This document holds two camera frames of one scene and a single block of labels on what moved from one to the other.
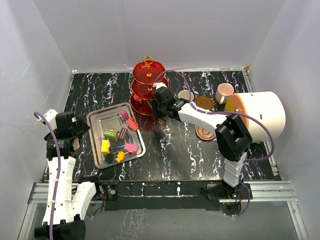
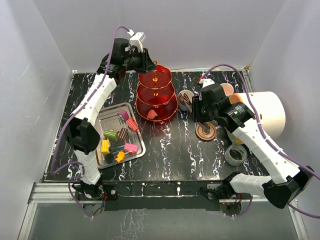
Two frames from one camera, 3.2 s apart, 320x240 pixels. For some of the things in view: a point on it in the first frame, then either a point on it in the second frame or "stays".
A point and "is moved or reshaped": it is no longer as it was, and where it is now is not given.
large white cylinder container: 262,113 stays
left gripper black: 82,128 to 147,64
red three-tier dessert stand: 145,73 is moved or reshaped
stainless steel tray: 115,135 stays
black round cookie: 109,158 stays
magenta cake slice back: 124,113 stays
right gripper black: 156,113 to 197,101
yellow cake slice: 105,146 stays
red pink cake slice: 132,123 stays
